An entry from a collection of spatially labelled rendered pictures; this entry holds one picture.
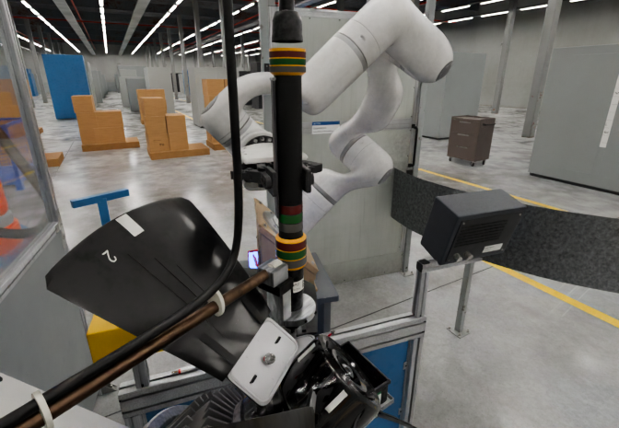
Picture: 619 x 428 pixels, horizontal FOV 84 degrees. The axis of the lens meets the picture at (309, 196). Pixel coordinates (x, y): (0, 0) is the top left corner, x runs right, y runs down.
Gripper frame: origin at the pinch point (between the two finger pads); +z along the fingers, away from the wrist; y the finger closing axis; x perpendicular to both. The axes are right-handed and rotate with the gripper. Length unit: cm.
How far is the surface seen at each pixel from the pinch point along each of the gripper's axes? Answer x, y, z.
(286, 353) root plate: -22.1, 2.7, 6.4
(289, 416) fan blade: -11.6, 6.9, 23.6
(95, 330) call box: -39, 35, -32
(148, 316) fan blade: -12.7, 18.2, 5.6
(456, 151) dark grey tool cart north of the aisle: -118, -485, -499
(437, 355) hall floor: -146, -117, -91
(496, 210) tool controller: -24, -71, -29
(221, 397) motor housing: -29.4, 11.3, 3.5
